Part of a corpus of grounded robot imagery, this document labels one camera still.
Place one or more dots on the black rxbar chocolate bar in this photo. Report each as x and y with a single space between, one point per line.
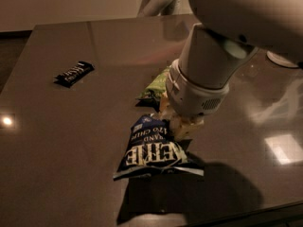
74 74

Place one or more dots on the blue kettle chip bag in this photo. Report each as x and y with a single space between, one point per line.
150 151

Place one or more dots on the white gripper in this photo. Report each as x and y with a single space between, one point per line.
191 97

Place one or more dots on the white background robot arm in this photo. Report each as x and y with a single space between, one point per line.
150 8

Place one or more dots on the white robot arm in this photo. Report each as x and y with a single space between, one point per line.
229 33

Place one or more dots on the green chip bag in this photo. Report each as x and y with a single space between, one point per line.
154 91

